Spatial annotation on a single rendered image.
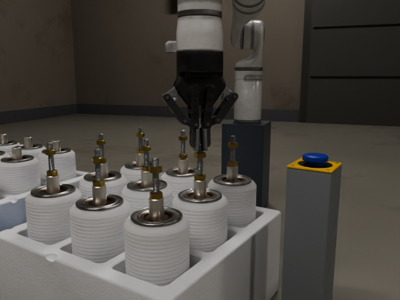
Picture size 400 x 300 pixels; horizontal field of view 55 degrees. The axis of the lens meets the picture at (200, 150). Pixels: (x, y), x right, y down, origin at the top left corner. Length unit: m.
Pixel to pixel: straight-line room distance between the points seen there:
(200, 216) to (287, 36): 3.44
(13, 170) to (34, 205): 0.31
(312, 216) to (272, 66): 3.40
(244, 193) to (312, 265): 0.18
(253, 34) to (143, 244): 0.87
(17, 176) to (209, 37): 0.61
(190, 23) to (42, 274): 0.46
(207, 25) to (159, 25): 3.78
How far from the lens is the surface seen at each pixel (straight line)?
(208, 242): 0.64
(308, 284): 0.68
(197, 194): 0.65
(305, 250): 0.65
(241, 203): 0.73
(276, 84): 3.96
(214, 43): 0.60
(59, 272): 0.65
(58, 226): 0.71
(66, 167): 1.09
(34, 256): 0.69
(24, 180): 1.01
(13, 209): 0.97
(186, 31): 0.60
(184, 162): 0.80
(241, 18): 1.14
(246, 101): 1.26
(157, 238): 0.53
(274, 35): 3.99
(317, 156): 0.63
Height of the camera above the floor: 0.45
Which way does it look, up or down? 11 degrees down
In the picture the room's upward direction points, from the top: straight up
